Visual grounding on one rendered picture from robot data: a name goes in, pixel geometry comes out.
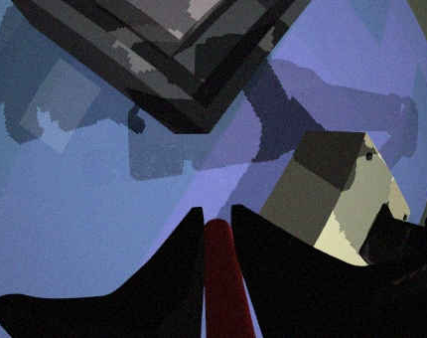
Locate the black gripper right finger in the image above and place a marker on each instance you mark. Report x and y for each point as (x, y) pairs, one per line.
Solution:
(298, 291)

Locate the dark red peg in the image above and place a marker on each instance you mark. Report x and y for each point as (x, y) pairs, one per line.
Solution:
(226, 306)

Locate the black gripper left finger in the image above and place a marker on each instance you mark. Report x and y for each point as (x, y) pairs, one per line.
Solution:
(163, 299)

